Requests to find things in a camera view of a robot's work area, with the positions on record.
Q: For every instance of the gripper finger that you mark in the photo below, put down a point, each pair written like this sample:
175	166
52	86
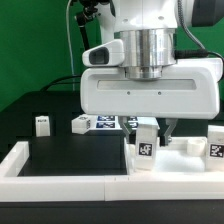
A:
129	132
166	127

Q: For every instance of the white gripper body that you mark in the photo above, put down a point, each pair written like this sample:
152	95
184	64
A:
187	90

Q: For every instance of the white square tabletop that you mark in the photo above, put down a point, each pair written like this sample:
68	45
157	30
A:
183	154

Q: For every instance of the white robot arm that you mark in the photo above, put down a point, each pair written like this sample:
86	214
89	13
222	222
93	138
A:
137	71

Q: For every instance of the AprilTag marker sheet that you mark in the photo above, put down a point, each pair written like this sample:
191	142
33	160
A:
111	122

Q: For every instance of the white U-shaped fence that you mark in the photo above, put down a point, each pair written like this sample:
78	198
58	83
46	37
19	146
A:
141	186

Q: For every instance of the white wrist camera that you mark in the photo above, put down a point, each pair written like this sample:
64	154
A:
109	54

